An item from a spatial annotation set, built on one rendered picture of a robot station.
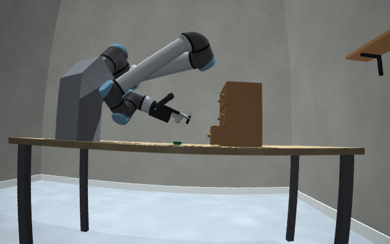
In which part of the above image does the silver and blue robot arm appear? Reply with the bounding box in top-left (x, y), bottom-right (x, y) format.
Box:
top-left (98, 31), bottom-right (215, 125)

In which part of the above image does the brown wooden chest of drawers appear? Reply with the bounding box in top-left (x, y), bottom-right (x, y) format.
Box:
top-left (220, 81), bottom-right (262, 147)

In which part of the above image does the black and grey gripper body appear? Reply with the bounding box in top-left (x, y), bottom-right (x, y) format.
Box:
top-left (149, 101), bottom-right (172, 123)

